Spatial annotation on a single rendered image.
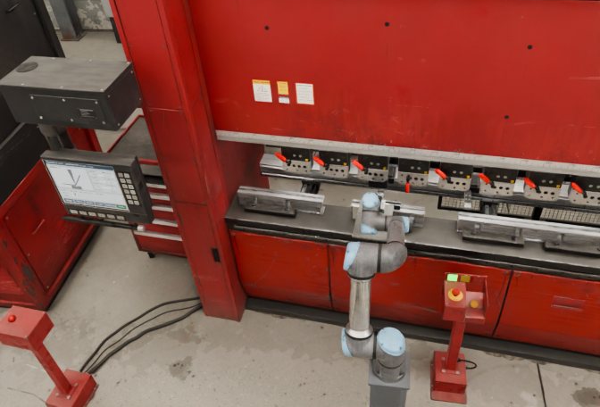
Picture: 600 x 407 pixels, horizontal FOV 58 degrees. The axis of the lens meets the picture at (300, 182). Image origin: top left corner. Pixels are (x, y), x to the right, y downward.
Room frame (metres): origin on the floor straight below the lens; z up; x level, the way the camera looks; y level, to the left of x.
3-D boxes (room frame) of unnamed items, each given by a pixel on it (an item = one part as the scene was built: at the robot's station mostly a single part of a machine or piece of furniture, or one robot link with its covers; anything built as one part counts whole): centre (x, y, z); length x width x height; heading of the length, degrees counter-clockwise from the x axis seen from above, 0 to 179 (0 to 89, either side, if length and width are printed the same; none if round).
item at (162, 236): (2.90, 0.91, 0.50); 0.50 x 0.50 x 1.00; 72
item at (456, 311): (1.62, -0.76, 0.75); 0.20 x 0.16 x 0.18; 77
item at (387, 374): (1.27, -0.32, 0.82); 0.15 x 0.15 x 0.10
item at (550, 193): (1.87, -1.14, 1.26); 0.15 x 0.09 x 0.17; 72
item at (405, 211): (2.09, -0.46, 0.92); 0.39 x 0.06 x 0.10; 72
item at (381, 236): (1.97, -0.36, 1.00); 0.26 x 0.18 x 0.01; 162
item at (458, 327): (1.62, -0.76, 0.39); 0.05 x 0.05 x 0.54; 77
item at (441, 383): (1.59, -0.75, 0.06); 0.25 x 0.20 x 0.12; 167
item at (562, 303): (1.64, -1.33, 0.59); 0.15 x 0.02 x 0.07; 72
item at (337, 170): (2.18, -0.19, 1.26); 0.15 x 0.09 x 0.17; 72
